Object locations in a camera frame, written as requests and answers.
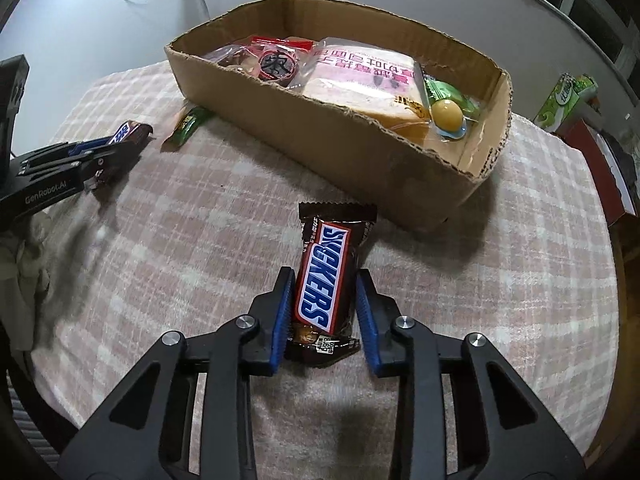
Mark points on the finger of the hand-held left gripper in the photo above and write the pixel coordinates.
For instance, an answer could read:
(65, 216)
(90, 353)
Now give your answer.
(115, 162)
(92, 146)

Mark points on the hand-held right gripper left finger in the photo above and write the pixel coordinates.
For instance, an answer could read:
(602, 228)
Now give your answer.
(282, 320)

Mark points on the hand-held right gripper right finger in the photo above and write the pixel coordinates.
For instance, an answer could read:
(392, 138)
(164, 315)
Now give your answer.
(367, 320)

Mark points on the brown chocolate bar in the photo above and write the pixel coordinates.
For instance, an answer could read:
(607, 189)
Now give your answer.
(320, 280)
(127, 130)

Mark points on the cardboard box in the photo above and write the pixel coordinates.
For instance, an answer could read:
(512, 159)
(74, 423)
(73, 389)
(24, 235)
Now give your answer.
(350, 160)

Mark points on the red clear snack packet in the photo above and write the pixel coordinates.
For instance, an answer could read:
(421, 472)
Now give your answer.
(272, 65)

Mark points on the green packet with yellow ball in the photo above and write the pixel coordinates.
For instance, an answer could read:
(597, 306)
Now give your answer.
(450, 115)

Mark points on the pale crumpled cloth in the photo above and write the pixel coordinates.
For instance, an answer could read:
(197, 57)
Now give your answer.
(25, 260)

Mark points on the green snack packet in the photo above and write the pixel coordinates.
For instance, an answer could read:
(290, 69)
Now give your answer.
(190, 125)

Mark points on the pink checked blanket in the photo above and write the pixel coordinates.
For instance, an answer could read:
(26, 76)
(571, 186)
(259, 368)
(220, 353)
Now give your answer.
(175, 260)

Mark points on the pink label bread packet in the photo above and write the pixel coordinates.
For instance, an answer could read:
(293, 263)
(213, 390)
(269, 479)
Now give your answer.
(360, 85)

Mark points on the red box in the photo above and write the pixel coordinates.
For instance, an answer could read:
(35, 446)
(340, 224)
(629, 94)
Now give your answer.
(595, 180)

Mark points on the black object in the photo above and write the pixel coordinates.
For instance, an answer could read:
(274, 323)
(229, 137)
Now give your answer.
(620, 155)

